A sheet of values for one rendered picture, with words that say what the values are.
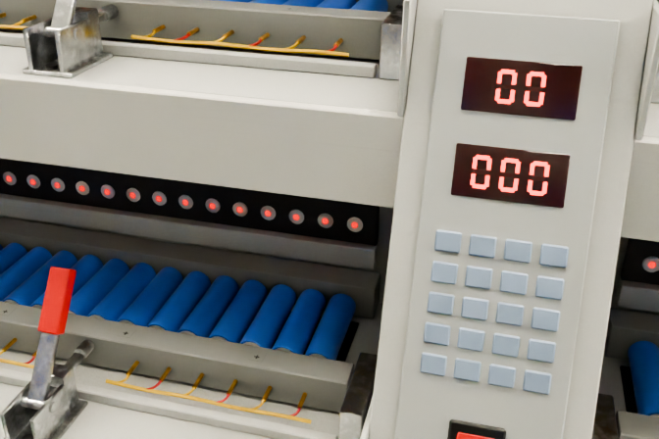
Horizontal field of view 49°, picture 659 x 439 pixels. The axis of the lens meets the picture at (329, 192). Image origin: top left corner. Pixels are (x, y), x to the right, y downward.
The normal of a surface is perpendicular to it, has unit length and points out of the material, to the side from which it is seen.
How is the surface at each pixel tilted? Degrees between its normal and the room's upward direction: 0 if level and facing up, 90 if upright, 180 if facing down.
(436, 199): 90
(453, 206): 90
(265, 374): 111
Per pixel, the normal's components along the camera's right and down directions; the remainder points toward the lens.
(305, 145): -0.26, 0.43
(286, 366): 0.01, -0.90
